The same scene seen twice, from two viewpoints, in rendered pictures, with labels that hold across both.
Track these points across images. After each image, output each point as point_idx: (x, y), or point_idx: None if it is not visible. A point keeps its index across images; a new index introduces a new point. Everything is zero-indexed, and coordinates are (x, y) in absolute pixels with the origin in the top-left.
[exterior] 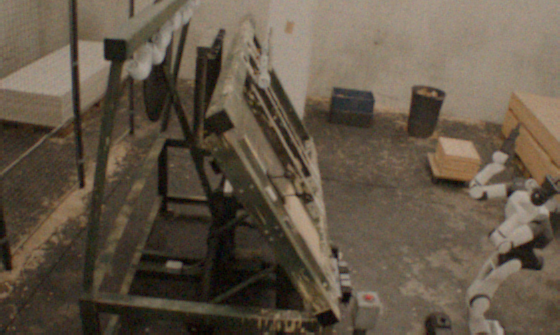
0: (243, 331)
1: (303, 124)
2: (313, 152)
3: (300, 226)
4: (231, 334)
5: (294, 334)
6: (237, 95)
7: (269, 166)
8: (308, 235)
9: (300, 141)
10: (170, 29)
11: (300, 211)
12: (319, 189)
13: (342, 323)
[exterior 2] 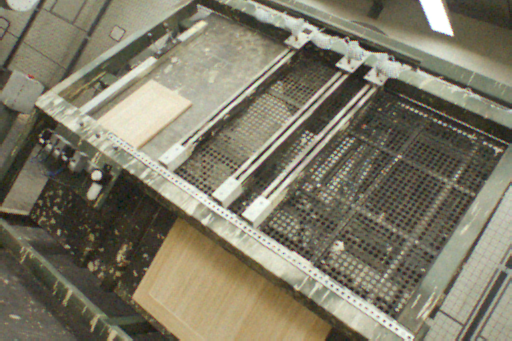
0: (99, 301)
1: (425, 302)
2: (338, 289)
3: (138, 94)
4: (104, 296)
5: (52, 305)
6: (227, 0)
7: (202, 73)
8: (129, 112)
9: (359, 273)
10: (334, 37)
11: (159, 112)
12: (219, 213)
13: (8, 328)
